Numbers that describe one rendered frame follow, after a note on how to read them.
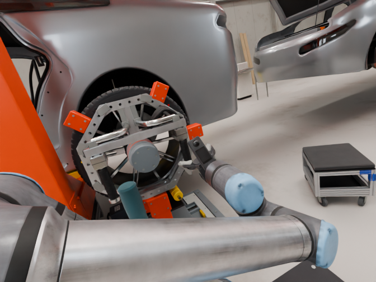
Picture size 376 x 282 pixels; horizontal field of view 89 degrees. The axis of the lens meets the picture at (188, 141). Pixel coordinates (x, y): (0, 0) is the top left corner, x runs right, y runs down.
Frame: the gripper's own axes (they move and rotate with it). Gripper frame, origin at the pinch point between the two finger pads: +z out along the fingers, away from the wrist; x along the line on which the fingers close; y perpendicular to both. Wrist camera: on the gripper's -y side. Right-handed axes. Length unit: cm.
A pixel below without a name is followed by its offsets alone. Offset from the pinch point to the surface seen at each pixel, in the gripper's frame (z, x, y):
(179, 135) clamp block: 4.2, -0.6, -7.9
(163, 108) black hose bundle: 13.4, 0.9, -19.5
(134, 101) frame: 25.4, -7.6, -28.0
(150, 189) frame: 27.7, -26.1, 16.4
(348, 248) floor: -11, 50, 101
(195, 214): 54, -13, 68
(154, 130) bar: 6.7, -8.0, -14.7
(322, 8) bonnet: 181, 332, -2
